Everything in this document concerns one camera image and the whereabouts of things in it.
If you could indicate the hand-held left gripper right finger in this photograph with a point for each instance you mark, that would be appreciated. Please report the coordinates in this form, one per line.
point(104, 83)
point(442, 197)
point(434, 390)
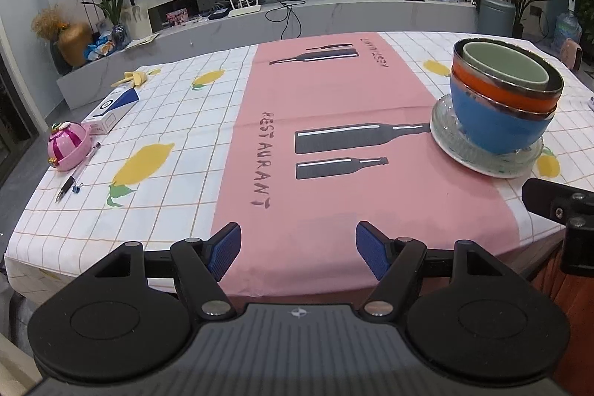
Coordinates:
point(373, 252)

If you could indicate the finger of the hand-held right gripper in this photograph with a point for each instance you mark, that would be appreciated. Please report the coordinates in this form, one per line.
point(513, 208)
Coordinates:
point(543, 199)

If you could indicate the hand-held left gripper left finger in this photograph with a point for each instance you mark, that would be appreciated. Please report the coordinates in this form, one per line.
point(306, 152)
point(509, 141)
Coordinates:
point(225, 250)

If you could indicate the white fruit print plate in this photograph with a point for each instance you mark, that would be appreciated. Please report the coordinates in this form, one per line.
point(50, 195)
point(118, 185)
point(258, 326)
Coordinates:
point(492, 174)

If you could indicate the blue steel bowl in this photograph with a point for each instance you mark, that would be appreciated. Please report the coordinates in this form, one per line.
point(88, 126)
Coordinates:
point(492, 129)

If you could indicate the orange steel bowl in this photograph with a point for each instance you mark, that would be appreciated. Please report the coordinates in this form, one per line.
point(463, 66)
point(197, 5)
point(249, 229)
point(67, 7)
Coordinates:
point(492, 92)

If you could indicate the green ceramic bowl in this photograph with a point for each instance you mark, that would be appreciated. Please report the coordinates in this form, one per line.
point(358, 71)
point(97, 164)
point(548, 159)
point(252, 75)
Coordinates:
point(501, 69)

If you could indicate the orange red clothing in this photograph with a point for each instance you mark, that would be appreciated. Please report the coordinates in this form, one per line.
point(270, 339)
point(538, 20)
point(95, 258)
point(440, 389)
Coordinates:
point(571, 331)

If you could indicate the checked lemon print tablecloth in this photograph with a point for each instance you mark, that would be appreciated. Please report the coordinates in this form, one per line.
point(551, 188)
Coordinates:
point(334, 99)

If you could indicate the blue binder clip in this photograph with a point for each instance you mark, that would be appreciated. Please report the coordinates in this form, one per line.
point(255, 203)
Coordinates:
point(76, 188)

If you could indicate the black pen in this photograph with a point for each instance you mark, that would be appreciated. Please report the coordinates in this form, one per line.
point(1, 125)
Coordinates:
point(81, 168)

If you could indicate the blue water bottle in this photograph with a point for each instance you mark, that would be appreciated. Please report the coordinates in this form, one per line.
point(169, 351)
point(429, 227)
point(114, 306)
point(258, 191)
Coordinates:
point(568, 29)

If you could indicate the blue and white box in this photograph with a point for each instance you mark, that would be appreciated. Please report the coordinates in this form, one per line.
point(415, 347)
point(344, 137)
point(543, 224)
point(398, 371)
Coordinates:
point(111, 108)

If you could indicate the pink round jewel box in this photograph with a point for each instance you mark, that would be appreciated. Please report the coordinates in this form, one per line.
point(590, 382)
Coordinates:
point(69, 148)

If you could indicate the grey trash bin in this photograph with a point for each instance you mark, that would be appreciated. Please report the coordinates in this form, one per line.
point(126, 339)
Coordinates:
point(496, 18)

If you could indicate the banana peel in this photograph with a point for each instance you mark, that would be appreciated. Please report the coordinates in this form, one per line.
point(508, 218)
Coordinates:
point(132, 78)

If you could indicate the paper sheets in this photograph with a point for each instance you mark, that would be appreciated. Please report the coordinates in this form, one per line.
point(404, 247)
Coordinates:
point(141, 41)

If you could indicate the black set-top box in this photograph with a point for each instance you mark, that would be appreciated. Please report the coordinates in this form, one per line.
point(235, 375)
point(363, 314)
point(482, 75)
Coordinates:
point(218, 14)

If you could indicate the marble tv cabinet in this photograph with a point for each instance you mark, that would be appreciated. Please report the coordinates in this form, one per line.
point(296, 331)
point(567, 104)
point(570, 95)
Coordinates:
point(325, 20)

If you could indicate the blue snack packet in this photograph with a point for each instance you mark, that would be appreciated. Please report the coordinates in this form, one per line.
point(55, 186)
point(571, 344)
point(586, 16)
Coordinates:
point(100, 48)

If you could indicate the pink photo card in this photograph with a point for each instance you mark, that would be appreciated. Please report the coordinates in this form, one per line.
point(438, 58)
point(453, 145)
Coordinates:
point(177, 16)

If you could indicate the blue glass vase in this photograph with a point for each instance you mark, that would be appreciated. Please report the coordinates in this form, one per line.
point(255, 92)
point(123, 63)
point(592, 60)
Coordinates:
point(119, 35)

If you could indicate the white router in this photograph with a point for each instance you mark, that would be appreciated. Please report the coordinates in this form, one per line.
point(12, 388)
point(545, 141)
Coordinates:
point(245, 11)

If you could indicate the white printed pot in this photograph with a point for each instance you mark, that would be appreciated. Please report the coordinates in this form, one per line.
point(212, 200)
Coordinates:
point(137, 22)

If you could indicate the gold vase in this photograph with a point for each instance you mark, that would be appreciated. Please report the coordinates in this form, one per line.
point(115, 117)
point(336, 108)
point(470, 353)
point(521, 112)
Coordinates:
point(74, 45)

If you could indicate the dark vase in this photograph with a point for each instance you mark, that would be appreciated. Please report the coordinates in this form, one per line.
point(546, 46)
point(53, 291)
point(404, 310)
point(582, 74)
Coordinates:
point(55, 59)

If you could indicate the dried flower bunch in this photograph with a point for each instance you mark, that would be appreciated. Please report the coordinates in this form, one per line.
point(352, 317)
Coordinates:
point(46, 22)

